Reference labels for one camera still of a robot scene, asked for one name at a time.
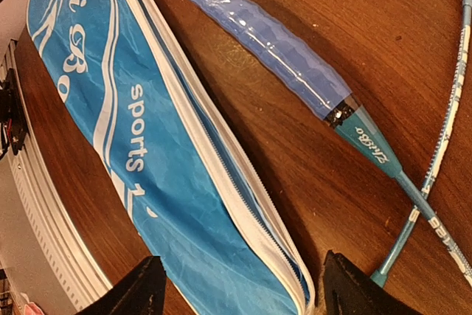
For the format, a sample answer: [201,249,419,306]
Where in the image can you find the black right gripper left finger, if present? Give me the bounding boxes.
[77,256,166,315]

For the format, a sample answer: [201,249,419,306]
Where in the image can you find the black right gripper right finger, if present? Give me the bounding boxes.
[322,250,418,315]

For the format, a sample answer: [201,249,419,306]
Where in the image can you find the blue racket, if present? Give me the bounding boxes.
[370,0,472,288]
[190,0,471,286]

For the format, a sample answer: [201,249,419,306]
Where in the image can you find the blue racket bag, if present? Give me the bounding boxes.
[27,0,316,314]

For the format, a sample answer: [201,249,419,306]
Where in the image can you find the aluminium front rail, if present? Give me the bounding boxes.
[1,40,112,311]

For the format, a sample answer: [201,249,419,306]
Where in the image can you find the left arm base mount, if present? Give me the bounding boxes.
[1,68,28,159]

